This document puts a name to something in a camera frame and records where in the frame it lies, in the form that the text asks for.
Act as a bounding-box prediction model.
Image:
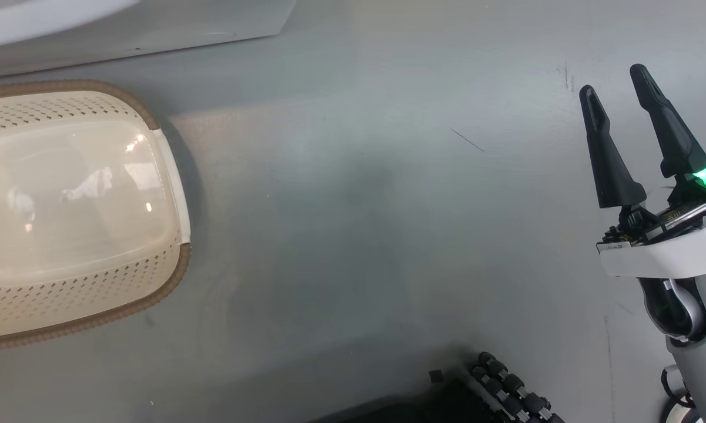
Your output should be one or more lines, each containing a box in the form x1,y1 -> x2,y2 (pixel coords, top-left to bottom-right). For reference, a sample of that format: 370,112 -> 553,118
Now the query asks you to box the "white washing machine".
0,0 -> 297,80

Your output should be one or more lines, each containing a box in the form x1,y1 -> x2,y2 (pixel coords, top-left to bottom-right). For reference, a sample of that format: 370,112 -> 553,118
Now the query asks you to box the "cream perforated laundry basket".
0,80 -> 192,353

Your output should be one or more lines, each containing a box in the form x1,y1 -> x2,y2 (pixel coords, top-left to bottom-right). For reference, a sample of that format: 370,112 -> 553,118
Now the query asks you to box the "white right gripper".
579,63 -> 706,278

